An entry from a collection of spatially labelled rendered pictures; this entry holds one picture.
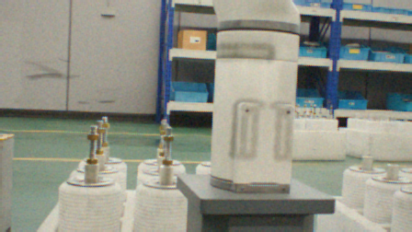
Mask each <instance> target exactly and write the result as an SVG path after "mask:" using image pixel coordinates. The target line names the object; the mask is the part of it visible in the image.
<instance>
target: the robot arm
mask: <svg viewBox="0 0 412 232"><path fill-rule="evenodd" d="M212 4H213V8H214V10H215V14H216V16H217V32H218V33H217V48H216V60H215V81H214V93H213V117H212V156H211V169H210V184H211V185H212V186H213V187H215V188H219V189H221V190H228V191H233V192H234V193H290V189H291V176H292V145H293V135H294V113H295V103H296V82H297V72H298V53H299V42H300V37H299V36H300V21H301V20H300V12H299V11H298V8H296V6H295V5H294V3H293V2H292V0H212Z"/></svg>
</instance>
